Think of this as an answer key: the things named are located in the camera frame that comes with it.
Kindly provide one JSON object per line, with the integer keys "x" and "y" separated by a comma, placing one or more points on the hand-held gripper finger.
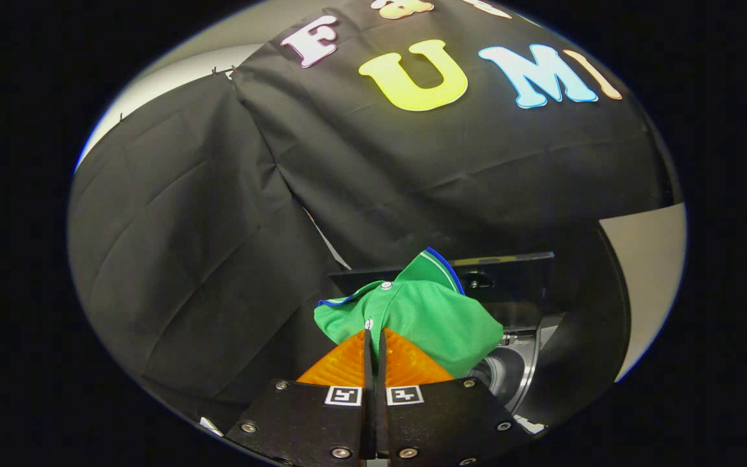
{"x": 369, "y": 389}
{"x": 381, "y": 389}

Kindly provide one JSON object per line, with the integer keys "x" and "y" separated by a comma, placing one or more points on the green polo shirt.
{"x": 432, "y": 318}

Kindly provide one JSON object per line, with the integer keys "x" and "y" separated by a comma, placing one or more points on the black backdrop cloth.
{"x": 218, "y": 246}

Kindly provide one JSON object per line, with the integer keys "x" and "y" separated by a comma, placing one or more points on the beige cabinet with dark top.
{"x": 646, "y": 279}

